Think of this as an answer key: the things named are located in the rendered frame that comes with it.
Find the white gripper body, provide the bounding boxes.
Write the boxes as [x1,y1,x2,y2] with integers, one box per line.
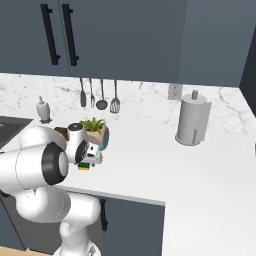
[80,150,104,167]

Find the yellow green sponge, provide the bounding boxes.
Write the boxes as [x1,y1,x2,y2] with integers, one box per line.
[77,162,92,172]

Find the brown wooden cutting board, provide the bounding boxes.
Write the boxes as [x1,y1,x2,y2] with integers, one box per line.
[53,126,70,142]

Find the green potted plant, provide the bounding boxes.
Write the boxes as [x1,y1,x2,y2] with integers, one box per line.
[79,116,111,152]

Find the hanging dark ladle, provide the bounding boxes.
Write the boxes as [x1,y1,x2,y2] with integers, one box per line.
[95,78,108,111]

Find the hanging slotted turner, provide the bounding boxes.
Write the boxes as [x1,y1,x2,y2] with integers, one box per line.
[109,79,122,115]

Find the hanging metal fork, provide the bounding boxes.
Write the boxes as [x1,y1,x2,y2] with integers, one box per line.
[88,78,96,108]

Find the hanging dark spatula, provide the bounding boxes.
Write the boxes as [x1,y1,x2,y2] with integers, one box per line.
[79,77,87,108]

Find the grey soap dispenser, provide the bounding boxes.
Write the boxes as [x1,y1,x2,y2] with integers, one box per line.
[35,95,52,123]

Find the dark blue lower cupboard door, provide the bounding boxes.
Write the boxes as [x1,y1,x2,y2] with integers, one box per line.
[99,196,166,256]

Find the dark blue cupboard door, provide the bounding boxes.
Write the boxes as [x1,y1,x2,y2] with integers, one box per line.
[99,196,166,256]
[177,0,255,88]
[58,0,188,84]
[0,0,71,78]

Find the dark sink basin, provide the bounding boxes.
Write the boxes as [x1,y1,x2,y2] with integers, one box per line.
[0,115,35,150]

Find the grey paper towel holder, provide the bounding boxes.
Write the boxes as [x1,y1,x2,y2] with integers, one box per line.
[174,89,213,147]

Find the dark blue upper cupboard door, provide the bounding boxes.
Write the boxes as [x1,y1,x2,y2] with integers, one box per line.
[177,0,255,88]
[58,0,188,84]
[0,0,71,78]

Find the dark tall cupboard side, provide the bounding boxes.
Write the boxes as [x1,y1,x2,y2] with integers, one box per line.
[239,0,256,118]

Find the black lower cupboard handle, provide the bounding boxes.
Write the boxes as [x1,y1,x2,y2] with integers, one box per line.
[99,198,109,232]

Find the black cupboard handle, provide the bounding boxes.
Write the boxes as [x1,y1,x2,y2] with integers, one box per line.
[40,3,62,66]
[99,198,109,232]
[61,3,80,67]

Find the grey wall outlet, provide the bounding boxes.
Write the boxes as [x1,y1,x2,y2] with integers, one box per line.
[167,83,184,101]

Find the black upper cupboard handle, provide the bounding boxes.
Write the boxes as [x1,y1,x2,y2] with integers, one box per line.
[61,3,80,67]
[40,3,62,66]

